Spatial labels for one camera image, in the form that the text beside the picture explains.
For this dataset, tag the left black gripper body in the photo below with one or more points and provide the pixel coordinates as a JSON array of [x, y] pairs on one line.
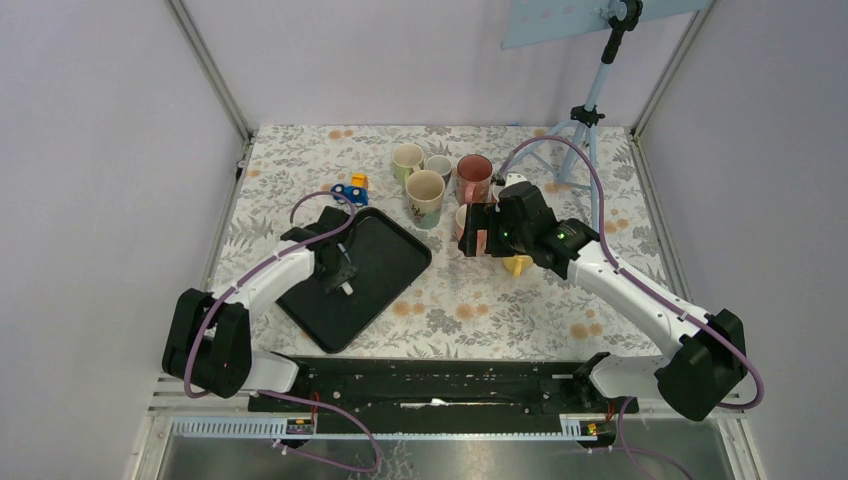
[[327, 279]]

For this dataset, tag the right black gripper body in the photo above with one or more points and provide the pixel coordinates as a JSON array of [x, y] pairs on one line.
[[512, 240]]

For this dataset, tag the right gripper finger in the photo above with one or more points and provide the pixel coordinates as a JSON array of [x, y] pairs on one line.
[[472, 244], [481, 217]]

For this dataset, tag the plain pink mug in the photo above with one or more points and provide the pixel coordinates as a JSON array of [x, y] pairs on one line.
[[460, 220]]

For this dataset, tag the yellow mug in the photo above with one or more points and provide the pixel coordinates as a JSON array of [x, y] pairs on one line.
[[517, 265]]

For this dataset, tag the cream floral mug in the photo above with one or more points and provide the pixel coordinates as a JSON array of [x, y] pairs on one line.
[[425, 191]]

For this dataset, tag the grey mug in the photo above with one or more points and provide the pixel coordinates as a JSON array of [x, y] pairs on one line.
[[441, 165]]

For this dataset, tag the light green mug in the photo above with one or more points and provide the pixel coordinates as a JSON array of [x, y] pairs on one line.
[[407, 159]]

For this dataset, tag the light blue mug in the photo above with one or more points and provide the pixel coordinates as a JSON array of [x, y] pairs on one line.
[[346, 270]]

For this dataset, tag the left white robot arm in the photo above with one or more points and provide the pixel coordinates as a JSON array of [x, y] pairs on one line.
[[209, 342]]

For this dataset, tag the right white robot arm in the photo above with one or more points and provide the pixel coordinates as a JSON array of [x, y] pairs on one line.
[[701, 353]]

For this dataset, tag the black plastic tray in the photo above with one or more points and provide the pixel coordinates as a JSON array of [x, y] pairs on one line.
[[388, 259]]

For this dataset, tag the floral tablecloth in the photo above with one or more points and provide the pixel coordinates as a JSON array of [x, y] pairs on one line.
[[458, 307]]

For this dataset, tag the blue yellow toy truck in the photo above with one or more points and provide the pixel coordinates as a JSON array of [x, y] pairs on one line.
[[356, 191]]

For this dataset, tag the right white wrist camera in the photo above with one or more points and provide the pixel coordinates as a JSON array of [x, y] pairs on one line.
[[513, 178]]

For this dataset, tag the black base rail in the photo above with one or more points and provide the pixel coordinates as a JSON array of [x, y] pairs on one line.
[[490, 397]]

